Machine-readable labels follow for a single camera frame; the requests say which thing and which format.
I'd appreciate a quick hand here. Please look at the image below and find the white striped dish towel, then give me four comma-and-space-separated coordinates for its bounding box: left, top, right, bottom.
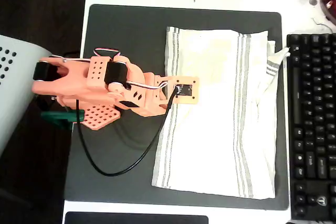
151, 26, 292, 200

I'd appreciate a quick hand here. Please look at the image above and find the large black desk mat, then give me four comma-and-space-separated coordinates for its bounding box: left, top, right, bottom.
64, 4, 290, 211

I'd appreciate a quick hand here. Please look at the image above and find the green table clamp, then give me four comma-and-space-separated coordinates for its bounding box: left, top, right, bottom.
40, 109, 86, 131

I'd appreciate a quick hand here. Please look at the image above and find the small black pad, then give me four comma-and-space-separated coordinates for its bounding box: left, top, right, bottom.
64, 211, 209, 224

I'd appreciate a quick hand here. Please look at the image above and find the white perforated plastic chair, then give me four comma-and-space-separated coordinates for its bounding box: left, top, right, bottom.
0, 34, 53, 156

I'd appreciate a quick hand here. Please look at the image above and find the black mechanical keyboard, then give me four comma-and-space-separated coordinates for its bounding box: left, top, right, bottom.
286, 33, 336, 222

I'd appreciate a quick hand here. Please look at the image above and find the orange wrist camera mount plate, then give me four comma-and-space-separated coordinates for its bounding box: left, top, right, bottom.
172, 76, 201, 105

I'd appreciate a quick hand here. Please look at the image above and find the black camera USB cable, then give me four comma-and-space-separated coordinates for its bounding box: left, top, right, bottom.
75, 85, 182, 177

